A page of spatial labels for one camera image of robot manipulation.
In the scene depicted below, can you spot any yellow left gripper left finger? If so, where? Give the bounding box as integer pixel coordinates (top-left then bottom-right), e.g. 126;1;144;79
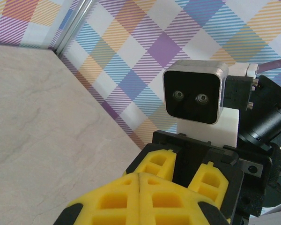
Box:
53;172;141;225

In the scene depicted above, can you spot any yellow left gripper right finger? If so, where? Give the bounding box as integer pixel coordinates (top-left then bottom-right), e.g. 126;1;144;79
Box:
139;172;233;225

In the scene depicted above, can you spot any silver black wrist camera box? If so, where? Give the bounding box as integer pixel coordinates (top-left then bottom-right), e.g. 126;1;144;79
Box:
162;59;258;125

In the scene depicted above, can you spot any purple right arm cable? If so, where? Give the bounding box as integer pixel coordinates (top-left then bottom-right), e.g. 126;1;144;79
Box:
257;58;281;74

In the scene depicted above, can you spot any aluminium frame post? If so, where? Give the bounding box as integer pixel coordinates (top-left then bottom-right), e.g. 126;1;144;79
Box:
54;0;96;55

